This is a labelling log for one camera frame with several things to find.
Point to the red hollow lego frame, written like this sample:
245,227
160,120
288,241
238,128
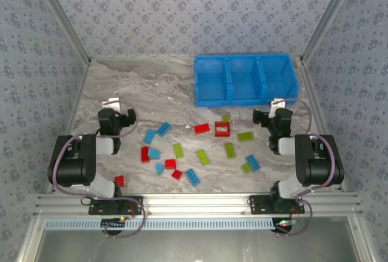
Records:
216,130

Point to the blue two-by-four lego brick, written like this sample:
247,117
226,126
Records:
164,128
192,177
253,162

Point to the green two-by-four lego brick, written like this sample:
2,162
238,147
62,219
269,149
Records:
245,136
229,150
178,150
203,157

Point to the blue three-compartment bin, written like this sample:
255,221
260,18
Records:
212,102

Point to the green square lego brick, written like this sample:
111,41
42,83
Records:
245,168
226,118

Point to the red two-by-four lego brick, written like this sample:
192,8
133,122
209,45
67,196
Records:
202,128

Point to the red square lego brick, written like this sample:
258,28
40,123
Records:
177,174
170,163

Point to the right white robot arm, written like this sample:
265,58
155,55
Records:
318,168

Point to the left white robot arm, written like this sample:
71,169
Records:
72,168

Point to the small controller board with LED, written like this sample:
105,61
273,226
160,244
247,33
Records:
113,222
286,222

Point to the grey metal lower panel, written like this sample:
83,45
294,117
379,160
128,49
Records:
197,247

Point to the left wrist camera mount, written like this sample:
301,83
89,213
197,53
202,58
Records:
109,103

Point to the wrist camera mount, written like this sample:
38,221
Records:
109,103
278,103

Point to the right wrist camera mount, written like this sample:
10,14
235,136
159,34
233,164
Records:
278,103

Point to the aluminium table side rail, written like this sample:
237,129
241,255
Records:
307,77
71,122

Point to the aluminium table end rail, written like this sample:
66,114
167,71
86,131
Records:
136,58

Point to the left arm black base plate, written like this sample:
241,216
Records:
139,200

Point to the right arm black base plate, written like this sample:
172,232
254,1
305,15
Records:
257,206

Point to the aluminium mounting rail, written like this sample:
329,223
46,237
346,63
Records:
197,204

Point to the aluminium frame post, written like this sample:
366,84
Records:
329,16
62,16

